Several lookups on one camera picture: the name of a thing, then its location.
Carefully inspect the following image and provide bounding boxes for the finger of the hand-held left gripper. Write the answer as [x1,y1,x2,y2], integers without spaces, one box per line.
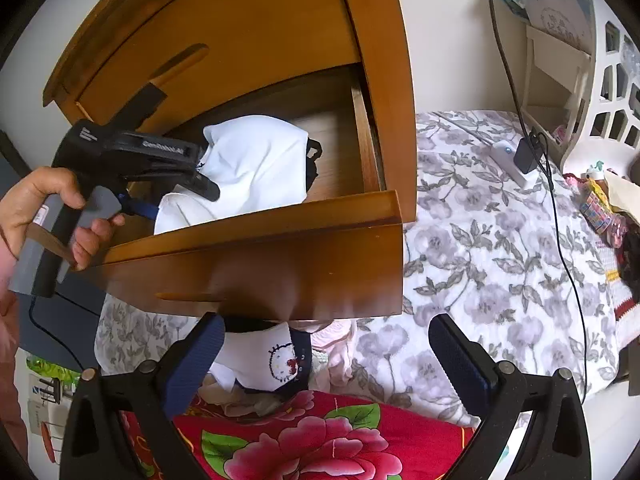
[114,81,169,128]
[116,191,163,222]

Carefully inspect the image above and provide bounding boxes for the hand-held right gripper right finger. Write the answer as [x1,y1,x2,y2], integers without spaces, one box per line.
[428,312,592,480]

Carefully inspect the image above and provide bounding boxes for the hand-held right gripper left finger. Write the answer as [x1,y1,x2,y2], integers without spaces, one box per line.
[59,311,227,480]

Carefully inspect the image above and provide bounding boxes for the cream white garment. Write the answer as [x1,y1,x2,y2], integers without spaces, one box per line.
[197,377,288,417]

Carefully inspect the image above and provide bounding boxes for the white cat print underwear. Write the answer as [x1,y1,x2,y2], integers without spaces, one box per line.
[207,322,313,393]

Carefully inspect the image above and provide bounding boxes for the wooden drawer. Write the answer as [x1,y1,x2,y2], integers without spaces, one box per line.
[75,0,361,121]
[75,62,405,322]

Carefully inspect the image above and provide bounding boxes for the white cloth garment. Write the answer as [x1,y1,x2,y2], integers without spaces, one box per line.
[154,115,310,235]

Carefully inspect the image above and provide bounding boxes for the pale pink garment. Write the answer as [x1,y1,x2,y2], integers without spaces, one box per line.
[300,320,357,391]

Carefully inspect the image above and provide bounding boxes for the black lace underwear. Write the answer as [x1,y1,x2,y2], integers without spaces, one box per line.
[302,137,323,191]

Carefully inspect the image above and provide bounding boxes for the person's left forearm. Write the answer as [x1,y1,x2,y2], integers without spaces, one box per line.
[0,237,23,318]

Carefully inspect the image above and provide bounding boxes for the closed wooden drawer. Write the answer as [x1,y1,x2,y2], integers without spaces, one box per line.
[75,0,361,121]

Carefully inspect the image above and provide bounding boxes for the person's left hand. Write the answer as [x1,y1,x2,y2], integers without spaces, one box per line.
[0,166,126,273]

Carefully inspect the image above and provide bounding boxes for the grey floral bed sheet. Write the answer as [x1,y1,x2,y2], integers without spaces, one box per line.
[95,109,626,428]

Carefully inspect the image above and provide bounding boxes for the red floral blanket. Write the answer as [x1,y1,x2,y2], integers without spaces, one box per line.
[120,390,476,480]

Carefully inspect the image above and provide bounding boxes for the green plastic bag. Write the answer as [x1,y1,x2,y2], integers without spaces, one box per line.
[25,355,83,381]

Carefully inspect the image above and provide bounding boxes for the white printed box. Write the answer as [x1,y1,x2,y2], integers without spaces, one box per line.
[27,375,76,461]

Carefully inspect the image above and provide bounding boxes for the red white crocheted cloth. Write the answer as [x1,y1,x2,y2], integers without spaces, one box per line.
[595,245,640,351]

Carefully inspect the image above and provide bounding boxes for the black cloth bundle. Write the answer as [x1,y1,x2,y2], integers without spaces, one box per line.
[615,232,640,286]

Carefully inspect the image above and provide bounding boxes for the colourful toy block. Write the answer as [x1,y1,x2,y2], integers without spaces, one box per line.
[580,180,613,231]

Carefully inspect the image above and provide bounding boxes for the white power strip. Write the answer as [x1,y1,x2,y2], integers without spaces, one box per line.
[487,141,543,188]

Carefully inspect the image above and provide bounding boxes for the beige paper sheet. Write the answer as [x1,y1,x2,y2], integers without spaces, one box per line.
[602,167,640,213]

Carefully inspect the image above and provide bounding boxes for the wooden nightstand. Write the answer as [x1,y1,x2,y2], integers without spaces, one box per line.
[42,0,418,226]

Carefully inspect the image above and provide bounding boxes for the white cut-out rack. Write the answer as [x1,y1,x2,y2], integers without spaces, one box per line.
[522,0,640,173]

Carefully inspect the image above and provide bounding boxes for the black cable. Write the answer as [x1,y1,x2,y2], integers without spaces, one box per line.
[470,0,588,396]

